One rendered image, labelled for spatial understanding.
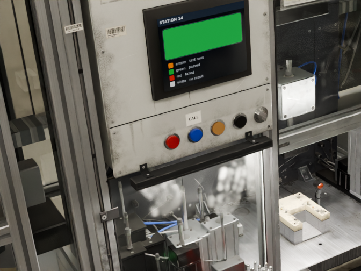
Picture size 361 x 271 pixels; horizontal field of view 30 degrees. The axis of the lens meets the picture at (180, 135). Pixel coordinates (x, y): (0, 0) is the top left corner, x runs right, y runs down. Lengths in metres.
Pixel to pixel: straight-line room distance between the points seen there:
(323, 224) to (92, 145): 0.88
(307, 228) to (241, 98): 0.66
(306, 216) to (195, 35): 0.87
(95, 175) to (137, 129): 0.14
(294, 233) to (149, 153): 0.67
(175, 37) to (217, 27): 0.10
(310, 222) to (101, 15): 1.05
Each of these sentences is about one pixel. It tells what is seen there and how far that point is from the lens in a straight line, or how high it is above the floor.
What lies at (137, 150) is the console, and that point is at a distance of 1.50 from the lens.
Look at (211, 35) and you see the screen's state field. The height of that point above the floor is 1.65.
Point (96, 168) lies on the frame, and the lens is 1.49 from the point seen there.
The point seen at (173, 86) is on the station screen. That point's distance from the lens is 1.46.
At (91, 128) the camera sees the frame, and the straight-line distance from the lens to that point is 1.45.
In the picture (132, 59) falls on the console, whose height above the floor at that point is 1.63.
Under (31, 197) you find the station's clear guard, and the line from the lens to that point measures 1.49.
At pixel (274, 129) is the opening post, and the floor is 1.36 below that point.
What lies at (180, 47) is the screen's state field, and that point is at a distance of 1.44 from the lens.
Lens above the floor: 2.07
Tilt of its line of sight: 25 degrees down
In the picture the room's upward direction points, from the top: 5 degrees counter-clockwise
